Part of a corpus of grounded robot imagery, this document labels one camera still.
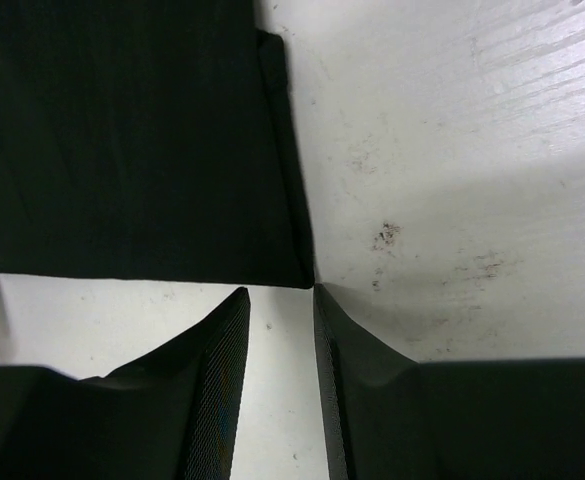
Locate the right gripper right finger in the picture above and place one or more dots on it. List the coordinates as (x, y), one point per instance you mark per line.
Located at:
(369, 399)

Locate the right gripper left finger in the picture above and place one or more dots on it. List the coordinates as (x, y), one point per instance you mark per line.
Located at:
(172, 413)

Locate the black tank top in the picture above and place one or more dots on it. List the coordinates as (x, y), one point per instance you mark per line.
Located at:
(148, 140)

